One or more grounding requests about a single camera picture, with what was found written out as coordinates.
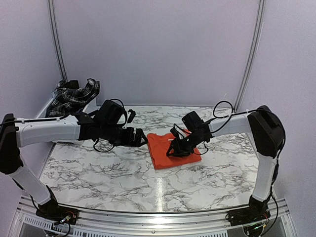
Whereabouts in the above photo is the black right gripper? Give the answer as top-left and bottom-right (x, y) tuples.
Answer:
(166, 132), (204, 157)

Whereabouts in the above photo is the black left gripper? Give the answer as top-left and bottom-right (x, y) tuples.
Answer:
(100, 122), (148, 147)

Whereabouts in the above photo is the orange t-shirt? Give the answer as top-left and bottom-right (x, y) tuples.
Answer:
(147, 133), (202, 169)

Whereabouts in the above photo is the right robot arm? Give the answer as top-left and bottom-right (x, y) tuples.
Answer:
(166, 105), (286, 221)

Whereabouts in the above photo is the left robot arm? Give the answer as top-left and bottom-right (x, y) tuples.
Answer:
(0, 99), (148, 220)

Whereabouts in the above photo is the white plastic laundry bin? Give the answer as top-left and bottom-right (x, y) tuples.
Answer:
(36, 97), (97, 145)

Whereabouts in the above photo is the black white plaid shirt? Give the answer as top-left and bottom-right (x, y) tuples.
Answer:
(48, 79), (100, 114)

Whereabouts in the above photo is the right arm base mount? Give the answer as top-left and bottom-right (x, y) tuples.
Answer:
(225, 207), (271, 226)

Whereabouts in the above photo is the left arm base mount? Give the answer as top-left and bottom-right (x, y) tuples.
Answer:
(36, 206), (79, 225)

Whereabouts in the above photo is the aluminium front frame rail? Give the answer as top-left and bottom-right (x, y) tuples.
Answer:
(8, 196), (297, 237)

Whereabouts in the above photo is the right aluminium corner post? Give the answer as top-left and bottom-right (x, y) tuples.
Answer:
(234, 0), (266, 111)

